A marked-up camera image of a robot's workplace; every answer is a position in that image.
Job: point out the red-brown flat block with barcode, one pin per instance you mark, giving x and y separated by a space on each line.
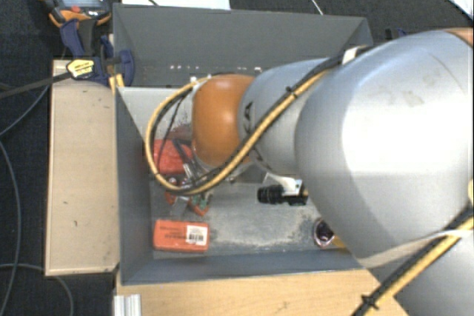
174 235

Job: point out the pale wood board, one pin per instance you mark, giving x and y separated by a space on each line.
81 174

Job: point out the purple round object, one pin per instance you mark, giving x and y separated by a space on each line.
323 233

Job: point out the grey metal bin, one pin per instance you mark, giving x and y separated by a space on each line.
237 37

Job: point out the black cylinder on white bracket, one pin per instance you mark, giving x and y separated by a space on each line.
272 194

